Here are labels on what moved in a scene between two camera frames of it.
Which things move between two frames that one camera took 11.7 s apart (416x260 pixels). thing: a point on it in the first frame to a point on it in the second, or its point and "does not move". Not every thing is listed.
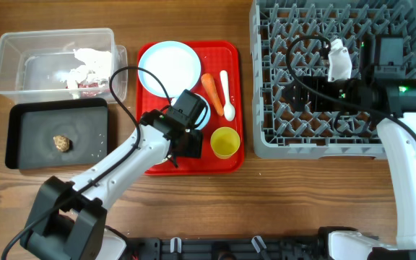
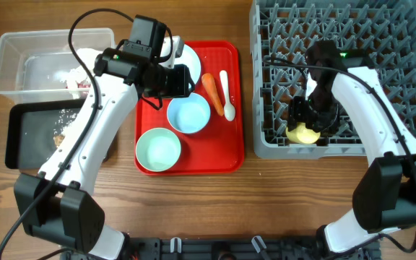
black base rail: x=303 y=248 does not move
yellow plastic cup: x=224 y=141 to x=302 y=135
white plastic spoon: x=229 y=111 does not move
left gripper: x=191 y=145 to x=180 y=81
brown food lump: x=62 y=142 does not move
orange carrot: x=209 y=82 does not move
